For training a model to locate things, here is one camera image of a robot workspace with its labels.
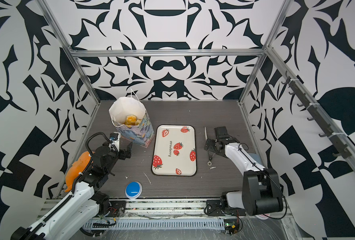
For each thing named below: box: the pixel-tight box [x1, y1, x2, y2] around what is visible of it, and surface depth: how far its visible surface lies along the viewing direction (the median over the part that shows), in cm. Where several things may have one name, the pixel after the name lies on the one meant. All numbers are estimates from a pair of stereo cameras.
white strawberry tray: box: [151, 124, 197, 177], surface depth 96 cm
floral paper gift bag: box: [108, 96, 155, 148], surface depth 89 cm
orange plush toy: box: [64, 151, 92, 193], surface depth 82 cm
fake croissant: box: [124, 114, 137, 128], surface depth 96 cm
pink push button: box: [254, 213, 271, 220], surface depth 72 cm
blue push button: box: [125, 181, 143, 200], surface depth 80 cm
